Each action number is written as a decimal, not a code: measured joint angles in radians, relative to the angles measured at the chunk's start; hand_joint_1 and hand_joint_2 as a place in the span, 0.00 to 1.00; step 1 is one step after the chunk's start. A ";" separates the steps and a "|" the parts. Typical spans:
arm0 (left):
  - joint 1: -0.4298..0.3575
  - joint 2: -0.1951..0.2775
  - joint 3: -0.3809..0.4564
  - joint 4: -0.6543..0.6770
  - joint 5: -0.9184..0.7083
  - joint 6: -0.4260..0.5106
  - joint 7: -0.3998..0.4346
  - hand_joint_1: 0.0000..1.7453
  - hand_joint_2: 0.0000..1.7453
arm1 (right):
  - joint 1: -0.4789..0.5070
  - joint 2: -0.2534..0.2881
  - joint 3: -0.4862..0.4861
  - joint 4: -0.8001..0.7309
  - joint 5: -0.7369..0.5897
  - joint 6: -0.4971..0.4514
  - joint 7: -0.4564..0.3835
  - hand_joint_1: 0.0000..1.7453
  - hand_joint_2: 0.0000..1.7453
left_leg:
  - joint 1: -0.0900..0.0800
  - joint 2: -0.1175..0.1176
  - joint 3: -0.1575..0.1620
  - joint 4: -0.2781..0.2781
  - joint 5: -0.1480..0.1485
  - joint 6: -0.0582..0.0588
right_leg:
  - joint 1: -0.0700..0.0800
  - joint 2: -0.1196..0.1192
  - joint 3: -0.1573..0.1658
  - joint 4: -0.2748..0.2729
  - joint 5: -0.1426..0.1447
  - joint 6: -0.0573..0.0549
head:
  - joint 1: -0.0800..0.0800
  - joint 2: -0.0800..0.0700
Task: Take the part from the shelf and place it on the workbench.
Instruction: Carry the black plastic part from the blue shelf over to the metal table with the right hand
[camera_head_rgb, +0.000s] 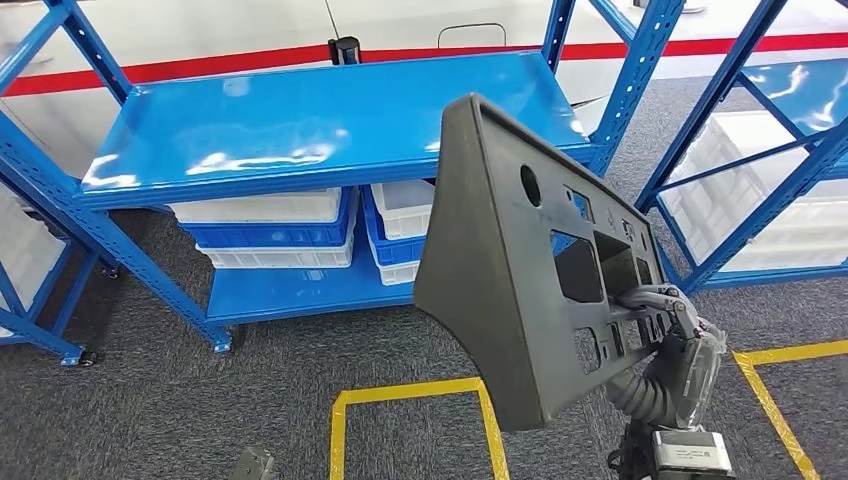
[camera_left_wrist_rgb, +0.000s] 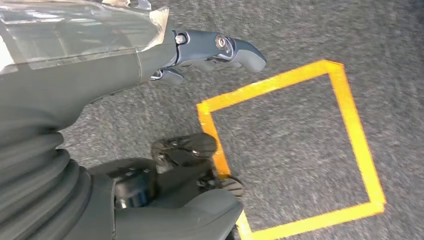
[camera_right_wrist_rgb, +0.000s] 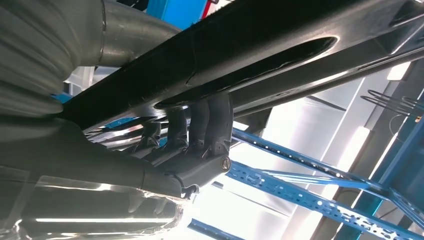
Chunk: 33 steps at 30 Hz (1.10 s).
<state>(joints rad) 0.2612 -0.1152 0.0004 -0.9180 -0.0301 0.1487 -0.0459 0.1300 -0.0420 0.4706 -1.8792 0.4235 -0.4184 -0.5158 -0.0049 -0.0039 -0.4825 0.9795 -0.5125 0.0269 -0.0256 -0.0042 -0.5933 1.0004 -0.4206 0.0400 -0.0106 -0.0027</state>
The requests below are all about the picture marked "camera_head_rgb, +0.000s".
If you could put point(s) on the yellow floor tape square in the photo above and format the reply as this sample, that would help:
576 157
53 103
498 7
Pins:
411 391
795 351

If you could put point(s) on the blue shelf rack with casters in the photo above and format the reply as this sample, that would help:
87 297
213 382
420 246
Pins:
33 334
762 214

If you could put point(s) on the white car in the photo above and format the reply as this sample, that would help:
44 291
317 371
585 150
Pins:
199 26

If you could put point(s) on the black plastic panel part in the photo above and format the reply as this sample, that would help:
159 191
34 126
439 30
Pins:
490 278

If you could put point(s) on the blue metal shelf rack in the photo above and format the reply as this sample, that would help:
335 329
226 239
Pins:
298 119

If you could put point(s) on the blue plastic crate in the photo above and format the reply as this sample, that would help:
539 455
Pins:
278 233
397 250

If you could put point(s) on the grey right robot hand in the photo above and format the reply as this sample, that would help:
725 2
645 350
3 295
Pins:
689 371

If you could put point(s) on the black stanchion post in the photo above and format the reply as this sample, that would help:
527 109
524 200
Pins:
344 50

